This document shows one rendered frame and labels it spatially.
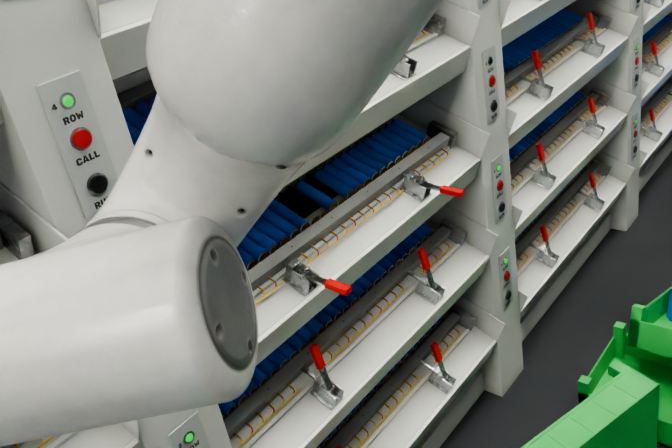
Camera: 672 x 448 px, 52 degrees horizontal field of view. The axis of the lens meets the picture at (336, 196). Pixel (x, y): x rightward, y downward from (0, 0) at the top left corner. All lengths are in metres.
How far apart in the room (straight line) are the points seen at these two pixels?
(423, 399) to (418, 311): 0.19
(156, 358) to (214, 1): 0.14
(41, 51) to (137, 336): 0.36
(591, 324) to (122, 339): 1.42
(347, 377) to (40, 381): 0.74
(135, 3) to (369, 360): 0.61
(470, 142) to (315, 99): 0.94
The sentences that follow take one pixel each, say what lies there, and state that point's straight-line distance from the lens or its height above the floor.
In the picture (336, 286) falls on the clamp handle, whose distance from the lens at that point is 0.83.
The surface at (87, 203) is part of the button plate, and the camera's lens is 0.64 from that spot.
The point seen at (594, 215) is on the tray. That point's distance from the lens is 1.75.
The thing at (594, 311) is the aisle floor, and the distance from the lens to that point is 1.68.
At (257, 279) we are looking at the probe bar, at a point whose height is 0.57.
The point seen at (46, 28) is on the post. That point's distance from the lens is 0.61.
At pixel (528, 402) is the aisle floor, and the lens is 1.45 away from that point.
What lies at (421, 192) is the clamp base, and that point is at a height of 0.54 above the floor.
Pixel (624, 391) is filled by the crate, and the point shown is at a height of 0.20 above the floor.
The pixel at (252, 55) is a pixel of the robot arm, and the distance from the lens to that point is 0.23.
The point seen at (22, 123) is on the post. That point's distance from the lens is 0.60.
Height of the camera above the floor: 1.01
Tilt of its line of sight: 26 degrees down
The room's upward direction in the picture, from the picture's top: 11 degrees counter-clockwise
